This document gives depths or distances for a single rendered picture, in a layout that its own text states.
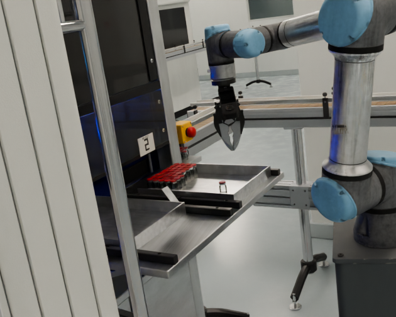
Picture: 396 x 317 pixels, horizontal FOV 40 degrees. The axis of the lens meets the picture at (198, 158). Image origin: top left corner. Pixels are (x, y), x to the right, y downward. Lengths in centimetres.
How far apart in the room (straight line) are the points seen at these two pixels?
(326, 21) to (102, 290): 72
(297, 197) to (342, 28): 158
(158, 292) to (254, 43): 93
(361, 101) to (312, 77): 188
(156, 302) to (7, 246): 127
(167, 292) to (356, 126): 102
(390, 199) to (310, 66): 177
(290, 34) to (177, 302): 106
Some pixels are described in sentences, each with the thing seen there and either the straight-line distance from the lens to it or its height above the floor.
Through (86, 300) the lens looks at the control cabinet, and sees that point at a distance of 81.
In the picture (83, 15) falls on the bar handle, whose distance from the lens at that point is 79.
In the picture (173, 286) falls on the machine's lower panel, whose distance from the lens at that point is 202.
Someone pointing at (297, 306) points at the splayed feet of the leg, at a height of 1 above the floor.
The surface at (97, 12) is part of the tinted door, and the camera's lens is 169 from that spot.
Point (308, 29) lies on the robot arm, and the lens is 146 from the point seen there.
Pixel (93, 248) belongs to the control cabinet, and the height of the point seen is 113.
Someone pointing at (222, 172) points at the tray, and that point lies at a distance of 184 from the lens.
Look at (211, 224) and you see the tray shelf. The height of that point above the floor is 88.
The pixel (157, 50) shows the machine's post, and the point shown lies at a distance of 189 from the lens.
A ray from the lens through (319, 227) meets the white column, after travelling 336.
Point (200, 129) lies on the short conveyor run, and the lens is 232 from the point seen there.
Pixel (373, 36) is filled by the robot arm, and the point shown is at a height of 133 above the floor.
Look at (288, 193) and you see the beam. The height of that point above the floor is 51.
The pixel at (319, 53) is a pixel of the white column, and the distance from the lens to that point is 308.
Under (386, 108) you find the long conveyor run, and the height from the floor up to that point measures 92.
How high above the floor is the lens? 143
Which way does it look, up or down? 15 degrees down
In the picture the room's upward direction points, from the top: 8 degrees counter-clockwise
